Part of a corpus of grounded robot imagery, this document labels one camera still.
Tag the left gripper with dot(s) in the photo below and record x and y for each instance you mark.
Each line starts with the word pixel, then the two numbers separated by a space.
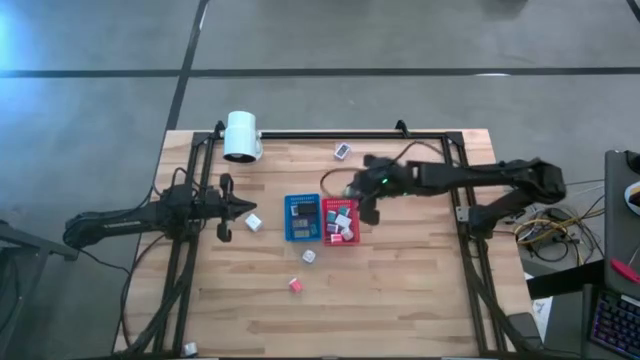
pixel 224 232

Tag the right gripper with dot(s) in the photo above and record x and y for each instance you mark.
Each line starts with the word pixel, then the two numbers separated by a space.
pixel 370 212

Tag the white charger block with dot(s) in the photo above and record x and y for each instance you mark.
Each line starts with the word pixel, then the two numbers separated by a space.
pixel 343 220
pixel 253 223

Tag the grey and white charger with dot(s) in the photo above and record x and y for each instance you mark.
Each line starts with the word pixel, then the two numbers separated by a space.
pixel 350 190

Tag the white cylindrical charger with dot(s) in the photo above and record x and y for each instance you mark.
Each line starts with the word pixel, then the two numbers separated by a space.
pixel 347 233

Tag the blue charger cube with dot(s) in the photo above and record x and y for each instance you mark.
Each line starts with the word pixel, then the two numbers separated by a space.
pixel 331 216

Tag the purple and white charger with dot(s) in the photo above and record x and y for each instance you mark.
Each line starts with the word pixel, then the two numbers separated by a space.
pixel 332 228

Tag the blue plastic basket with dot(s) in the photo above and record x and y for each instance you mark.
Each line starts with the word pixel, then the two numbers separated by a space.
pixel 288 220

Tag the red plastic basket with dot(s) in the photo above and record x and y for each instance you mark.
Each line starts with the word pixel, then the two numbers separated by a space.
pixel 326 237

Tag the white digital clock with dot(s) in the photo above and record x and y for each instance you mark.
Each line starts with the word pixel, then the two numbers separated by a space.
pixel 295 210
pixel 342 151

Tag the teal and white charger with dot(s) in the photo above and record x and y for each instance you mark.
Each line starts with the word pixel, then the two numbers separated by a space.
pixel 309 256

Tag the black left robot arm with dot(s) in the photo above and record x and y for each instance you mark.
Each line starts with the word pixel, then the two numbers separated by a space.
pixel 120 220

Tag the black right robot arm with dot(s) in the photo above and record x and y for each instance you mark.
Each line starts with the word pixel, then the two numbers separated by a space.
pixel 450 177

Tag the black flat device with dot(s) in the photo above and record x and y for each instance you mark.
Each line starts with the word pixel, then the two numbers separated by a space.
pixel 524 327

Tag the white paper sheet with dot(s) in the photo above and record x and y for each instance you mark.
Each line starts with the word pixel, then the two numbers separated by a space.
pixel 542 310

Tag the grey metal stand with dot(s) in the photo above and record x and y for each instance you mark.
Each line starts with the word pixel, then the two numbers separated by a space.
pixel 30 240

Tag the dark grey side desk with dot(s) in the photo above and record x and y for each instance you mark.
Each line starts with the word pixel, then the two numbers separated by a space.
pixel 617 230

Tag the white and yellow object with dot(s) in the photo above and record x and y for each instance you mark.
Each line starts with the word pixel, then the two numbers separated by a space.
pixel 634 199

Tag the black round device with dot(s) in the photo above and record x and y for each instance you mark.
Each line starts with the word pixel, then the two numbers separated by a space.
pixel 633 161

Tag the backlit black keyboard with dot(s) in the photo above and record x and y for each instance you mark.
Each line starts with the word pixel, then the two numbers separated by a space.
pixel 617 325

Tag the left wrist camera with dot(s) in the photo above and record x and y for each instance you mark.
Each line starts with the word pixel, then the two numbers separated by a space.
pixel 212 202

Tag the black aluminium table frame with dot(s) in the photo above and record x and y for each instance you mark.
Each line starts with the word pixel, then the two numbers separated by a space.
pixel 325 135

